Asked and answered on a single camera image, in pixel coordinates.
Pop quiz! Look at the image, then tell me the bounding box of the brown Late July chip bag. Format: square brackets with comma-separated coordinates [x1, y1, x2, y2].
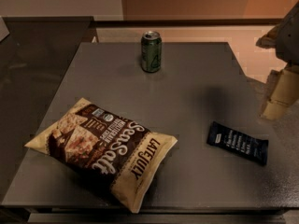
[26, 98, 177, 213]

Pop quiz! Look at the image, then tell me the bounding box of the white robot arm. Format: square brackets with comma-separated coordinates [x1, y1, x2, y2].
[256, 2, 299, 120]

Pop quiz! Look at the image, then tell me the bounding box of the dark blue snack bar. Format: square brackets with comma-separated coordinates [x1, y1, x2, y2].
[206, 121, 269, 166]

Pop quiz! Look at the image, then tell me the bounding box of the dark glass side table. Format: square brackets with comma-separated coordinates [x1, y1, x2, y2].
[0, 17, 93, 202]

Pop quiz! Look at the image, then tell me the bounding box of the green soda can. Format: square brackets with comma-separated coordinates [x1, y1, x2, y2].
[141, 31, 162, 73]

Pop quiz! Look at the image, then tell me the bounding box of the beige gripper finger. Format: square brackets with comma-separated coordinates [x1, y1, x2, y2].
[260, 63, 299, 120]

